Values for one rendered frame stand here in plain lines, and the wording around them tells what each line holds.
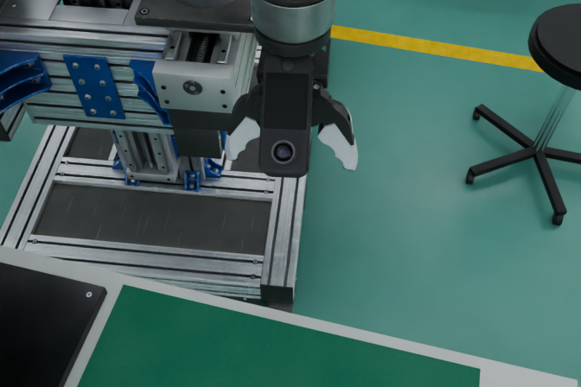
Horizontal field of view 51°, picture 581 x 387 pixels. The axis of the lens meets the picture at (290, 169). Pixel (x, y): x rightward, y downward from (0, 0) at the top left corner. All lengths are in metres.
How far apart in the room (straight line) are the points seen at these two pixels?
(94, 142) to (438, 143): 1.20
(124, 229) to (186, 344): 0.83
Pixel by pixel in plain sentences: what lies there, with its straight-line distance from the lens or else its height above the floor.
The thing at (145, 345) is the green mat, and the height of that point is 0.75.
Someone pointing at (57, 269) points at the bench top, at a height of 0.75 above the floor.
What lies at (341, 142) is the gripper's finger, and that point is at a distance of 0.65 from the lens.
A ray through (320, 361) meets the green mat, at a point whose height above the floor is 0.75.
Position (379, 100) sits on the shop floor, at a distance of 2.39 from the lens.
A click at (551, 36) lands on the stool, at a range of 1.92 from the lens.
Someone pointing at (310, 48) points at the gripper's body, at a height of 1.34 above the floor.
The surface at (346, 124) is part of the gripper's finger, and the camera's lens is 0.63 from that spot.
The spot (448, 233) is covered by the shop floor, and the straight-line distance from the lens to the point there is 2.06.
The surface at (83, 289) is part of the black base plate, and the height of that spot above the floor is 0.77.
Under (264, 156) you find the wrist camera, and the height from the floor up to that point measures 1.28.
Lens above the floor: 1.71
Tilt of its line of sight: 53 degrees down
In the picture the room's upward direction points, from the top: straight up
